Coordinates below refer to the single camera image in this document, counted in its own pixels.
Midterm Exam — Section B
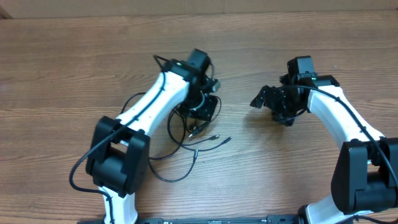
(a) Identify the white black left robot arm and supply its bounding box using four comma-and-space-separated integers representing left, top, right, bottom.
84, 56, 220, 223

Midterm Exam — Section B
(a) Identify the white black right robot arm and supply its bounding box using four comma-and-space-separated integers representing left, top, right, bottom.
250, 72, 397, 223

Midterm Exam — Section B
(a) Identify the black USB cable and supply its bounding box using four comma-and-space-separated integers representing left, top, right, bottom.
119, 91, 200, 184
149, 105, 221, 161
174, 95, 233, 153

